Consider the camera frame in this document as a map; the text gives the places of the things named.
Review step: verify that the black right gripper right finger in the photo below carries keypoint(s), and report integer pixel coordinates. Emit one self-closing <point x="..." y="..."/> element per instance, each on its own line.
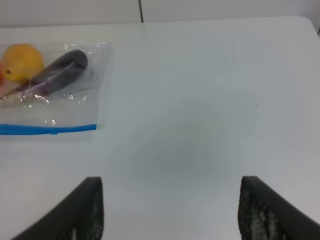
<point x="265" y="215"/>

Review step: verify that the purple eggplant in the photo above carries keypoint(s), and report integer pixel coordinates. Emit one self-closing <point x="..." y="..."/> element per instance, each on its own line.
<point x="61" y="73"/>

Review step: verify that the orange fruit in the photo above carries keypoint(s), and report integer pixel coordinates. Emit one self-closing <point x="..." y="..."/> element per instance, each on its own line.
<point x="1" y="75"/>

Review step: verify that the clear zip bag blue seal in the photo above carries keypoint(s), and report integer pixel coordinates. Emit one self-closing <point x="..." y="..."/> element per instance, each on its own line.
<point x="69" y="110"/>

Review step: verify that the yellow pear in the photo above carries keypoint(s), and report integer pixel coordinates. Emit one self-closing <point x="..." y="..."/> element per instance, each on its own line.
<point x="21" y="62"/>

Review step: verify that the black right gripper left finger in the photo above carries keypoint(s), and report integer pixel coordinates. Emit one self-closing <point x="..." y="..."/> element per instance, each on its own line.
<point x="80" y="216"/>

